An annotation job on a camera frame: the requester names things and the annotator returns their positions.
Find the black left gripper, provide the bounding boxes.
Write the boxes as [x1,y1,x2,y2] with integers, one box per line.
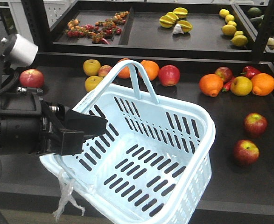
[0,90,108,155]

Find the light blue plastic basket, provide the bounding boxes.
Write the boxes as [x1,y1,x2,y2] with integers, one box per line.
[40,60,216,224]

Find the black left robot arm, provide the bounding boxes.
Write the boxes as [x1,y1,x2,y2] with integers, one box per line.
[0,34,107,179]

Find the yellow apple front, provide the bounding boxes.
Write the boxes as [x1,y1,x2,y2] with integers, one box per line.
[84,76,103,92]

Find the pink small apple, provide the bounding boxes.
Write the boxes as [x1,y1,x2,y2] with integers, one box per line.
[98,65,112,77]

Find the orange left of pair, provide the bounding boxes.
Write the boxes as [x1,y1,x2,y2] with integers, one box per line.
[117,58,130,79]

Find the orange of pair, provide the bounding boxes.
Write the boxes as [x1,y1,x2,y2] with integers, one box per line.
[141,60,160,81]
[117,58,130,79]

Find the red apple far left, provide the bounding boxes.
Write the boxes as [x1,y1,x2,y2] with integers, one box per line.
[19,69,45,88]

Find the orange right of pair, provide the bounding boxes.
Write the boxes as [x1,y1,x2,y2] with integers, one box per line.
[141,60,160,81]

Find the large red apple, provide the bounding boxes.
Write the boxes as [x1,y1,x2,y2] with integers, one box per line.
[158,65,180,87]

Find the cherry tomato vine pile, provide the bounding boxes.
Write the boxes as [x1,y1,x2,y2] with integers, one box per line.
[64,11,130,44]

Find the orange with navel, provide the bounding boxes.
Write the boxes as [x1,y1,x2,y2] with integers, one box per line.
[199,74,224,97]

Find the white garlic bulb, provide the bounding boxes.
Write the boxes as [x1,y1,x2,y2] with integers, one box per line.
[172,24,184,35]

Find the red chili pepper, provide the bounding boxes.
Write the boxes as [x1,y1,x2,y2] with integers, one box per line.
[221,77,235,92]

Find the red yellow apple back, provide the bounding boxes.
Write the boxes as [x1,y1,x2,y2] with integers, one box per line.
[215,66,233,84]

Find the black wooden display stand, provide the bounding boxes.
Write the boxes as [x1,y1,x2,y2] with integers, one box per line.
[0,0,274,217]

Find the yellow apple by orange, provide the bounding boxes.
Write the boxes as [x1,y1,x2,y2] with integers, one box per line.
[231,76,253,96]

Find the red apple lower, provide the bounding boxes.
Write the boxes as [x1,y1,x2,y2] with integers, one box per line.
[232,140,260,167]

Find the red apple front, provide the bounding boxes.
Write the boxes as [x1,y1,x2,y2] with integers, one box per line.
[244,112,268,138]

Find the red bell pepper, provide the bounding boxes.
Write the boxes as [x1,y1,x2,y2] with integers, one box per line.
[241,66,261,79]

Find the orange beside pepper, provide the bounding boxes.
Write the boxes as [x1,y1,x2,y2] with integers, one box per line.
[251,73,274,96]

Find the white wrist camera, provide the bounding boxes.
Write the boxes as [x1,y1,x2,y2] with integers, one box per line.
[3,34,38,68]

